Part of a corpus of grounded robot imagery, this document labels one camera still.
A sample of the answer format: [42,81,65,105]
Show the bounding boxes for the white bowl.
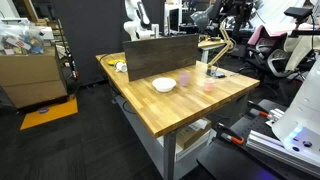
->
[151,77,177,93]

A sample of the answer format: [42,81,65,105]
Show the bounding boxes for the purple plastic cup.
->
[178,71,192,88]

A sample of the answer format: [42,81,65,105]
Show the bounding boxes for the dark wooden board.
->
[123,33,200,83]

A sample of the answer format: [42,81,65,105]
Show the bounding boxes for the white mug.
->
[114,61,129,74]

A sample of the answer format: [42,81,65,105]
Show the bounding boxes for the pink plastic cup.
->
[203,77,216,93]

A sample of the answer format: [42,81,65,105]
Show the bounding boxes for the yellow plate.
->
[107,58,126,67]

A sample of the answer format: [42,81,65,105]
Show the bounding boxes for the small cardboard box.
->
[175,117,213,151]

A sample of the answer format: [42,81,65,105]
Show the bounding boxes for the wooden table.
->
[112,88,251,180]

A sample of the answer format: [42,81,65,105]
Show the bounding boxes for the white flat box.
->
[156,129,218,163]

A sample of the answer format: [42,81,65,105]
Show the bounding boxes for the computer monitor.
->
[163,3,184,36]

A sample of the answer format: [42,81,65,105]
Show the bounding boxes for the black orange clamp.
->
[246,100,273,119]
[214,122,246,146]

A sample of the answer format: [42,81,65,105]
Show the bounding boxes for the black partition panel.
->
[51,0,166,86]

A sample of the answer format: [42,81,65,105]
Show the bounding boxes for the black breadboard base table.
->
[196,98,320,180]

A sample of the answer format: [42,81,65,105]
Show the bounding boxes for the cluttered storage shelf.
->
[45,18,80,82]

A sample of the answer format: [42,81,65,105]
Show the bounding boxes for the orange floor mat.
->
[19,94,79,131]

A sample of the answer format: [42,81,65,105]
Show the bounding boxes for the pink office chair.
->
[246,24,288,54]

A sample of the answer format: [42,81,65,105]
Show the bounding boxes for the silver metal block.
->
[266,107,285,125]

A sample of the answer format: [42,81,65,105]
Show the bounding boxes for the grey mesh office chair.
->
[266,39,303,79]

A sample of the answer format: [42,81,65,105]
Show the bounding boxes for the large cardboard box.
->
[0,45,69,110]

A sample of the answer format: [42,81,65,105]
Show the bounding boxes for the cream cloth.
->
[284,32,320,73]

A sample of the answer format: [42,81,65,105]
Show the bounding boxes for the clear bag of toys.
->
[0,18,46,56]

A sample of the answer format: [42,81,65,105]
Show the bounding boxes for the black cable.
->
[121,99,138,116]

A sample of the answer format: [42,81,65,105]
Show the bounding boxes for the aluminium rail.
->
[245,129,320,178]

